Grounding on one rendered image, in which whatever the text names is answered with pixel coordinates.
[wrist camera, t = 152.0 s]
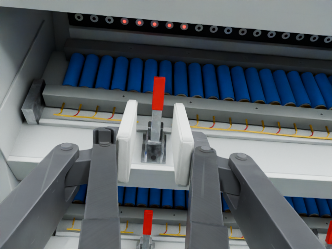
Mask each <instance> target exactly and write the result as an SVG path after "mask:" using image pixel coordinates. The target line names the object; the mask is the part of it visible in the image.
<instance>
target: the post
mask: <svg viewBox="0 0 332 249"><path fill-rule="evenodd" d="M43 20H45V21H46V25H47V29H48V33H49V37H50V41H51V44H52V48H53V51H56V45H55V35H54V25H53V16H52V11H48V10H37V9H26V8H15V7H5V6H0V106H1V104H2V102H3V100H4V98H5V96H6V94H7V92H8V90H9V88H10V86H11V84H12V82H13V80H14V78H15V76H16V74H17V72H18V70H19V68H20V66H21V64H22V62H23V60H24V58H25V56H26V54H27V52H28V50H29V48H30V46H31V44H32V42H33V40H34V38H35V36H36V34H37V32H38V30H39V28H40V26H41V24H42V22H43ZM21 181H22V180H17V178H16V177H15V175H14V174H13V172H12V170H11V169H10V167H9V166H8V164H7V162H6V161H5V159H4V158H3V156H2V154H1V153H0V203H1V202H2V201H3V200H4V199H5V198H6V197H7V196H8V195H9V194H10V192H11V191H12V190H13V189H14V188H15V187H16V186H17V185H18V184H19V183H20V182H21Z"/></svg>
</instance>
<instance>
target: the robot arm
mask: <svg viewBox="0 0 332 249"><path fill-rule="evenodd" d="M136 122H137V101H136V100H129V101H127V104H126V108H125V111H124V115H123V118H122V121H121V125H120V127H117V126H107V127H98V128H96V129H94V130H93V146H92V148H90V149H86V150H79V146H78V145H77V144H74V143H68V142H66V143H61V144H59V145H57V146H55V147H54V148H53V149H52V150H51V151H50V152H49V153H48V154H47V155H46V156H45V157H44V158H43V159H42V160H41V161H40V163H39V164H38V165H37V166H36V167H35V168H34V169H33V170H32V171H31V172H30V173H29V174H28V175H27V176H26V177H25V178H24V179H23V180H22V181H21V182H20V183H19V184H18V185H17V186H16V187H15V188H14V189H13V190H12V191H11V192H10V194H9V195H8V196H7V197H6V198H5V199H4V200H3V201H2V202H1V203H0V249H44V247H45V246H46V244H47V242H48V241H49V239H50V237H51V236H52V234H53V232H54V231H55V229H56V227H57V226H58V224H59V222H60V221H61V219H62V217H63V216H64V214H65V212H66V211H67V209H68V207H69V206H70V204H71V202H72V201H73V199H74V198H75V196H76V194H77V193H78V191H79V189H80V185H84V184H88V186H87V194H86V202H85V210H84V218H83V219H82V222H81V230H80V237H79V245H78V249H121V229H120V218H119V203H118V183H124V184H126V182H128V180H129V174H130V168H131V162H132V156H133V149H134V144H135V138H136ZM171 144H172V153H173V163H174V172H175V181H176V185H178V187H187V185H189V183H190V185H189V193H188V210H187V223H186V237H185V249H230V245H229V236H228V229H227V226H224V224H223V214H222V203H221V193H220V192H223V198H224V200H225V202H226V203H227V205H228V207H229V209H230V211H231V213H232V215H233V217H234V219H235V221H236V223H237V225H238V227H239V229H240V231H241V233H242V235H243V237H244V239H245V241H246V243H247V245H248V247H249V249H326V247H325V246H324V245H323V244H322V243H321V241H320V240H319V239H318V238H317V236H316V235H315V234H314V233H313V232H312V230H311V229H310V228H309V227H308V225H307V224H306V223H305V222H304V221H303V219H302V218H301V217H300V216H299V215H298V213H297V212H296V211H295V210H294V208H293V207H292V206H291V205H290V204H289V202H288V201H287V200H286V199H285V197H284V196H283V195H282V194H281V193H280V191H279V190H278V189H277V188H276V186H275V185H274V184H273V183H272V182H271V180H270V179H269V178H268V177H267V175H266V174H265V173H264V172H263V171H262V169H261V168H260V167H259V166H258V165H257V163H256V162H255V161H254V160H253V158H252V157H250V156H249V155H247V154H245V153H232V154H230V156H229V159H227V158H223V157H220V156H217V153H216V150H215V149H214V148H212V147H210V145H209V142H208V139H207V137H206V135H205V134H204V133H203V132H201V131H191V129H190V125H189V122H188V118H187V114H186V111H185V107H184V105H183V103H176V104H174V110H173V120H172V130H171ZM189 180H190V182H189Z"/></svg>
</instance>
